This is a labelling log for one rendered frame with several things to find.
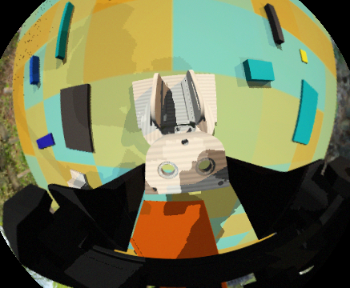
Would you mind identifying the black long rectangular bar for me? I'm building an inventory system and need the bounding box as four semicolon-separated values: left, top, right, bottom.
264;3;284;45

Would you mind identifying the teal flat plate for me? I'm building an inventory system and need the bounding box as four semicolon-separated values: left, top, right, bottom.
292;79;319;145

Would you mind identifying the black flat rectangular plate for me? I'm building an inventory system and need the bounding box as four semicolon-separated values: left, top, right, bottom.
60;83;94;153

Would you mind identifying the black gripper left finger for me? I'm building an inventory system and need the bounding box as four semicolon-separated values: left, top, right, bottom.
47;163;146;253

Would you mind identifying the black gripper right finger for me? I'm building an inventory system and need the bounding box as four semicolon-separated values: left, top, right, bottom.
226;156;325;240

